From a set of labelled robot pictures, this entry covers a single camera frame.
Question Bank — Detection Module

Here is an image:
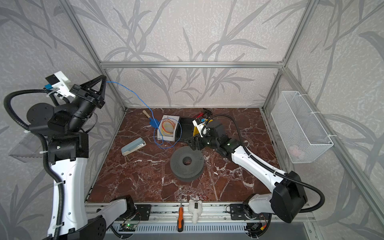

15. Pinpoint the grey perforated cable spool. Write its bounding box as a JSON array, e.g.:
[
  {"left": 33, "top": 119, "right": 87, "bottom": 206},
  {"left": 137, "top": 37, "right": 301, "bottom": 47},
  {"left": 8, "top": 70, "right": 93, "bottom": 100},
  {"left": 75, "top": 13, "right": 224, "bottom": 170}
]
[{"left": 170, "top": 146, "right": 205, "bottom": 182}]

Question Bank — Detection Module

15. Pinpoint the blue cable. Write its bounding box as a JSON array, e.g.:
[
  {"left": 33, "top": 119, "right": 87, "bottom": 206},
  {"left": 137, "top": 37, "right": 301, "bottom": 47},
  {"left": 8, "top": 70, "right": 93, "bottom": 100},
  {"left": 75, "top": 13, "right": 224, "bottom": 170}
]
[{"left": 106, "top": 80, "right": 183, "bottom": 150}]

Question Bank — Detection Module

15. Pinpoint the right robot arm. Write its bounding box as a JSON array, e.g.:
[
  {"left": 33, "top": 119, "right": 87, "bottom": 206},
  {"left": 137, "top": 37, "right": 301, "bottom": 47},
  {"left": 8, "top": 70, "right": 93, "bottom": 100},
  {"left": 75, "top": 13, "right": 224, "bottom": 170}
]
[{"left": 187, "top": 115, "right": 325, "bottom": 223}]

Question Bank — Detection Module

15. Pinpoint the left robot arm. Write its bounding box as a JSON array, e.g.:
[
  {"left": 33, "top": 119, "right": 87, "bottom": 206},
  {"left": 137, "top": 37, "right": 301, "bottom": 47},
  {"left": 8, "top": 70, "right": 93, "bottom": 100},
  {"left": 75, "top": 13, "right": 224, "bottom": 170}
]
[{"left": 4, "top": 72, "right": 136, "bottom": 240}]

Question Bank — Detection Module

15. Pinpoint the yellow plastic bin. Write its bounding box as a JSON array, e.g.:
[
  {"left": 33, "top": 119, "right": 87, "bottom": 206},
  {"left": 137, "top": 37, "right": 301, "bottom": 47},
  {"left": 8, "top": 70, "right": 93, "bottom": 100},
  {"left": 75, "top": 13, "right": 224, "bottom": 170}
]
[{"left": 193, "top": 118, "right": 214, "bottom": 136}]

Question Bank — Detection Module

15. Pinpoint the black plastic bin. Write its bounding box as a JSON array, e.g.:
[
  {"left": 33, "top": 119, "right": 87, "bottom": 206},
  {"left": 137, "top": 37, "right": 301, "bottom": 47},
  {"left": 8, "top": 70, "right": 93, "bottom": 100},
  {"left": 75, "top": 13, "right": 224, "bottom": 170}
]
[{"left": 175, "top": 117, "right": 195, "bottom": 142}]

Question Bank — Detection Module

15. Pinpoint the white plastic bin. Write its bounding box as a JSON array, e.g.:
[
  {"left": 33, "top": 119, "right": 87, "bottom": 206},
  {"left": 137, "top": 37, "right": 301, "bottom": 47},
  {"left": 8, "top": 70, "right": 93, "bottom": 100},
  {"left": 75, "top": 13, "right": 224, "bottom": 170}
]
[{"left": 157, "top": 115, "right": 180, "bottom": 142}]

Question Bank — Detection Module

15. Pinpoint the white plastic part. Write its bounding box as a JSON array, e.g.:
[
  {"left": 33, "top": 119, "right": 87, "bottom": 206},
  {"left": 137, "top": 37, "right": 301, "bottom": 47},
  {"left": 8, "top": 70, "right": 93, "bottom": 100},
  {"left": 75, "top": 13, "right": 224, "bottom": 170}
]
[{"left": 188, "top": 199, "right": 203, "bottom": 225}]

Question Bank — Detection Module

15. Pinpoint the pink object in basket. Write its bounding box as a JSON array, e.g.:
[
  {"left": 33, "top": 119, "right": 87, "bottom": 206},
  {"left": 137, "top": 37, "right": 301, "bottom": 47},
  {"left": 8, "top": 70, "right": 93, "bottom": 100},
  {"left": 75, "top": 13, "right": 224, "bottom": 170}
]
[{"left": 289, "top": 145, "right": 306, "bottom": 159}]

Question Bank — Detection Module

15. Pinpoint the green circuit board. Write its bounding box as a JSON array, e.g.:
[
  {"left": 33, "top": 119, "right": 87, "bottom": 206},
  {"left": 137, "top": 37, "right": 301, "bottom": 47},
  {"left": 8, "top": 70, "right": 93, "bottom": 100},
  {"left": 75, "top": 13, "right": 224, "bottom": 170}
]
[{"left": 118, "top": 223, "right": 138, "bottom": 233}]

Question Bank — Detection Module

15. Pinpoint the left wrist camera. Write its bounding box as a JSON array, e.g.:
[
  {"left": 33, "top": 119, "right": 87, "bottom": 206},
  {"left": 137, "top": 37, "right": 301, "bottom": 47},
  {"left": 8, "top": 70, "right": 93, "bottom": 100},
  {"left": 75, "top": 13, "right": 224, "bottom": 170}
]
[{"left": 45, "top": 71, "right": 75, "bottom": 98}]

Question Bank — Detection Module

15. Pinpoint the red cable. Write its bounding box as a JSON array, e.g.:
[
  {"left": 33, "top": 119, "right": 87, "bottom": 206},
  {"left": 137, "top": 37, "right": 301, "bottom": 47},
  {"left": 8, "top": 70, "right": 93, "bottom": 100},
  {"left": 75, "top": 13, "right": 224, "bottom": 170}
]
[{"left": 160, "top": 118, "right": 178, "bottom": 134}]

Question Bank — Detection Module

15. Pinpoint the blue brush wooden handle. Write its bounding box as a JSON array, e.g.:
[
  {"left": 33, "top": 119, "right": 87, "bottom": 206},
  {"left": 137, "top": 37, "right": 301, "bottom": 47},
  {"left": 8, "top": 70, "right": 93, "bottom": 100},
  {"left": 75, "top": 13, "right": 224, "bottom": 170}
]
[{"left": 143, "top": 110, "right": 160, "bottom": 129}]

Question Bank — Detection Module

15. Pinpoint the clear plastic wall tray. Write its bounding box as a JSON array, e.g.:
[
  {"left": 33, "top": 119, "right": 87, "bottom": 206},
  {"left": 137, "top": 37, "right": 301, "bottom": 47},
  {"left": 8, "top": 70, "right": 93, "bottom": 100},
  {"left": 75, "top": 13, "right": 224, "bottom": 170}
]
[{"left": 9, "top": 133, "right": 43, "bottom": 163}]

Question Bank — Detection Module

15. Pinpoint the orange handled screwdriver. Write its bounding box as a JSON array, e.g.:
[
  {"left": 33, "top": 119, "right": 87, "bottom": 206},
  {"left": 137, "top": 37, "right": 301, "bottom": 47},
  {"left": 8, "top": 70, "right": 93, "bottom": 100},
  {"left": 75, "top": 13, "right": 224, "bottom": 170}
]
[{"left": 177, "top": 202, "right": 184, "bottom": 233}]

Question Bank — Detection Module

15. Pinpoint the white wire mesh basket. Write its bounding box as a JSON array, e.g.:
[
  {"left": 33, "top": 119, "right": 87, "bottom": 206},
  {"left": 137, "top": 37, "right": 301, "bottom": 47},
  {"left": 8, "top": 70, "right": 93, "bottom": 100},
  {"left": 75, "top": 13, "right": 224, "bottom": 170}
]
[{"left": 271, "top": 91, "right": 334, "bottom": 164}]

